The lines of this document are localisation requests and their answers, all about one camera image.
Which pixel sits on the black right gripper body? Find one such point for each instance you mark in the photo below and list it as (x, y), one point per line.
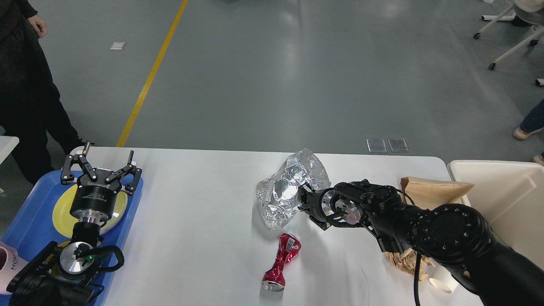
(319, 203)

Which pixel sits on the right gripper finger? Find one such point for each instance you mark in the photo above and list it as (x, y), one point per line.
(303, 191)
(322, 221)

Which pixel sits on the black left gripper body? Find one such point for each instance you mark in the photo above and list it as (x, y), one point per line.
(95, 196)

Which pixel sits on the foil sheet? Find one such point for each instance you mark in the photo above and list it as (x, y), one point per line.
(278, 194)

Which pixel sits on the yellow plastic plate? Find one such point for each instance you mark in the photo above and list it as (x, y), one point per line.
(64, 203)

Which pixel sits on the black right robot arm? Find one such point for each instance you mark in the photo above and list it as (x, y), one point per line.
(455, 236)

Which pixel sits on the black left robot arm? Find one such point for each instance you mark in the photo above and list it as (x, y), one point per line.
(85, 263)

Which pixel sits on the person's hand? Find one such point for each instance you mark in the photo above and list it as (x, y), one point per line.
(39, 25)

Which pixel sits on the crushed red can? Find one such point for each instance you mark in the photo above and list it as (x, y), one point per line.
(289, 246)

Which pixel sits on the person in black clothes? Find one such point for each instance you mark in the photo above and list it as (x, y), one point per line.
(31, 109)

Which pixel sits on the crumpled brown paper ball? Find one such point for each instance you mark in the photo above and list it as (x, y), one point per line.
(406, 262)

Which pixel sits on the pink HOME mug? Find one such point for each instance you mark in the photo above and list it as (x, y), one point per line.
(10, 264)

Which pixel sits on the brown paper bag right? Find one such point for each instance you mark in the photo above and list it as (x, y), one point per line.
(430, 194)

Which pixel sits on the beige plastic bin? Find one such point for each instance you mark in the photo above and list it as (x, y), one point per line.
(510, 195)

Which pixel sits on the person in blue jeans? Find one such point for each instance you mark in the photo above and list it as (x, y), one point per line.
(532, 123)

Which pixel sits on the white chair base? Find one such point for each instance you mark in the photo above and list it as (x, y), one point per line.
(516, 30)

